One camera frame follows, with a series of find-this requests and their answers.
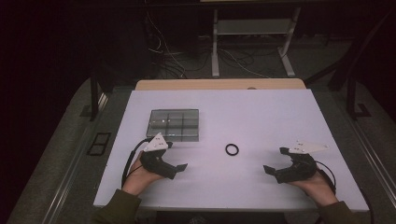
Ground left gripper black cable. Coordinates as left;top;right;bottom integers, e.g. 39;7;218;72
120;138;151;189

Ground black floor cables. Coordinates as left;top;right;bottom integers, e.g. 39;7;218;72
152;46;275;79

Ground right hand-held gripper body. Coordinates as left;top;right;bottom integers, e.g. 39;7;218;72
274;139;330;185

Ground clear plastic compartment box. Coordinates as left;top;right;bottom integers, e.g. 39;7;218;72
146;108;200;143

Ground black rubber ring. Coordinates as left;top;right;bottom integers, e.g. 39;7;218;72
224;143;240;157

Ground person's left hand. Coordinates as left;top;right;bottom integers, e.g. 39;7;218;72
121;150;164;197

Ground white metal stand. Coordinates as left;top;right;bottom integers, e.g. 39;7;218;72
210;7;303;78

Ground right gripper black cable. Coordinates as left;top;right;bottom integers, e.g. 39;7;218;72
315;160;338;196

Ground black metal stand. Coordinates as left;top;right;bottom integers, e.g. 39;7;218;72
79;68;109;122
303;8;396;121

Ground person's right hand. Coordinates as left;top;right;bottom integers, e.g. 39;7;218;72
288;169;339;208

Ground aluminium rail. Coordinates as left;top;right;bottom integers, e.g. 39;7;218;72
41;92;110;224
338;102;396;202

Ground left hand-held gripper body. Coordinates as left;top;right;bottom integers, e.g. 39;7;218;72
139;133;179;180

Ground wooden table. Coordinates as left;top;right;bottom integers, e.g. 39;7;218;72
134;77;307;91

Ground white floor cable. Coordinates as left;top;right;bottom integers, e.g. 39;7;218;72
145;12;189;78

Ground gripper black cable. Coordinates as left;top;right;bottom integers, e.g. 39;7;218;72
315;160;338;196
120;138;151;189

